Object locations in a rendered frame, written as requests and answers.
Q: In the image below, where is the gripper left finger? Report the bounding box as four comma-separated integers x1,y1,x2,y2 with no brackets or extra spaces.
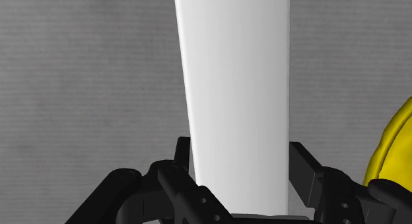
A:
65,136,235,224

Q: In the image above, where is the tall white cup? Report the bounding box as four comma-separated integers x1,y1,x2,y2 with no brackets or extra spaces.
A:
173,0,291,216

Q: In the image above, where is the yellow rounded object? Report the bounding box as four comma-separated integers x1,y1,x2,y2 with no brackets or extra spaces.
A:
362,96,412,192

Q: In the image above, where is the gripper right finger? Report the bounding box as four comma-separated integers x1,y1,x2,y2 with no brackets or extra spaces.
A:
289,141,412,224

